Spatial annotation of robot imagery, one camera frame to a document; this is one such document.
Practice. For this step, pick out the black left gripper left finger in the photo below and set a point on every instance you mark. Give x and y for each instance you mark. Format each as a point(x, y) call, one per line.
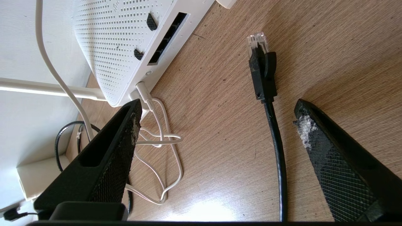
point(103, 175)

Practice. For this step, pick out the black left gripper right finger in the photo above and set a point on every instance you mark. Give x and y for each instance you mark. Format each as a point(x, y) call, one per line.
point(345, 182)

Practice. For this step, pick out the white router with antennas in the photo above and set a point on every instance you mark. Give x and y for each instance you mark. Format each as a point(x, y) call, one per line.
point(110, 37)

